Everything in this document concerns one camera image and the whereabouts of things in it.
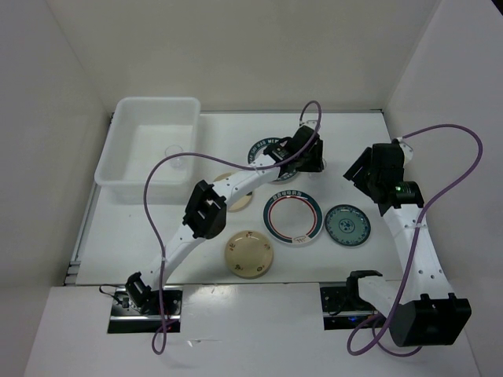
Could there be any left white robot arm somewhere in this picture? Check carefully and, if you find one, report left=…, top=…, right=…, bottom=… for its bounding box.
left=125, top=123, right=324, bottom=314

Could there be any white plate red green rim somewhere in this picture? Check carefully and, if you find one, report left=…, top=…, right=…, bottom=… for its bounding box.
left=263, top=190, right=323, bottom=246

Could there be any clear glass cup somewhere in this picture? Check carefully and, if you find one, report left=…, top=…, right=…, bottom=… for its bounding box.
left=308, top=159, right=328, bottom=181
left=164, top=145, right=185, bottom=170

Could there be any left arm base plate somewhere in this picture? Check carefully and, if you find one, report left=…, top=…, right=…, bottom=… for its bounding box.
left=107, top=287, right=182, bottom=335

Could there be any beige plate with black patch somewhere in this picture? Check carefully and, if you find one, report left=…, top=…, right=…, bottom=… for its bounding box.
left=215, top=172, right=253, bottom=213

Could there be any beige plate with red marks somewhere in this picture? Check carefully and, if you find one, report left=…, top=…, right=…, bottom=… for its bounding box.
left=224, top=230, right=274, bottom=280

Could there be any teal patterned small plate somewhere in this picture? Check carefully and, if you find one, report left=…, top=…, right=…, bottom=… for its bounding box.
left=324, top=204, right=371, bottom=247

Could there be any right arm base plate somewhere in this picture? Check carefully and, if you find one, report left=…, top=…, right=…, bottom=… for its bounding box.
left=319, top=283, right=378, bottom=331

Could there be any white plastic bin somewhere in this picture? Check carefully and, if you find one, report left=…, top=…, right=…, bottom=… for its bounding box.
left=94, top=97, right=200, bottom=204

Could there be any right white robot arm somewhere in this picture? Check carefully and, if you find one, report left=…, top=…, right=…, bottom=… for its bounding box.
left=344, top=141, right=472, bottom=347

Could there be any white plate dark green rim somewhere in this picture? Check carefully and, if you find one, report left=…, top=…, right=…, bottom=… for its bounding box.
left=247, top=137, right=299, bottom=185

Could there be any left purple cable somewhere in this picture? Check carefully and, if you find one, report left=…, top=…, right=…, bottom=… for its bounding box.
left=143, top=101, right=324, bottom=357

